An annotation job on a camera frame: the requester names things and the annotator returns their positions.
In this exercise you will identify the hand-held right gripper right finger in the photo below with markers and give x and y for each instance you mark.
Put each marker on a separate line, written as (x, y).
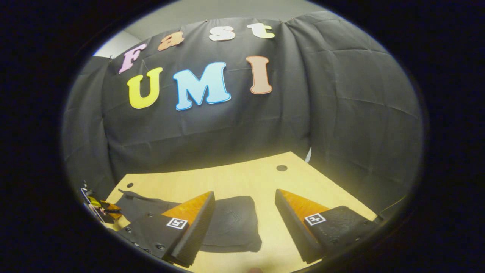
(293, 227)

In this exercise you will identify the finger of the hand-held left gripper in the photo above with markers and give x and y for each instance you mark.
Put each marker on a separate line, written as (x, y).
(94, 206)

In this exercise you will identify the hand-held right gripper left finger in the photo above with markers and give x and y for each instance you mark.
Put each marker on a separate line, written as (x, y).
(193, 235)

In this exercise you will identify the black jeans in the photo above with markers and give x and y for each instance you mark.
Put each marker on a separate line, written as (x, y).
(235, 220)

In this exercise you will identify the black backdrop cloth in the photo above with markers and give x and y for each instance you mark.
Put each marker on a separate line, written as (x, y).
(227, 132)

